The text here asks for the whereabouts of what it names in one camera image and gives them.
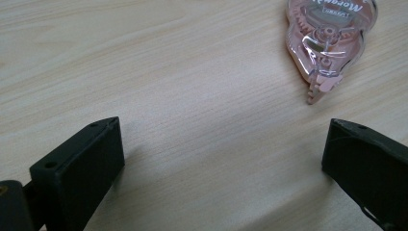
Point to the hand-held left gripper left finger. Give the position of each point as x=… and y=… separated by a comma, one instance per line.
x=77, y=173

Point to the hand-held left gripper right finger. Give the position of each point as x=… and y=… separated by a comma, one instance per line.
x=369, y=163

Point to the pink correction tape dispenser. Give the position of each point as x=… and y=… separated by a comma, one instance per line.
x=327, y=41

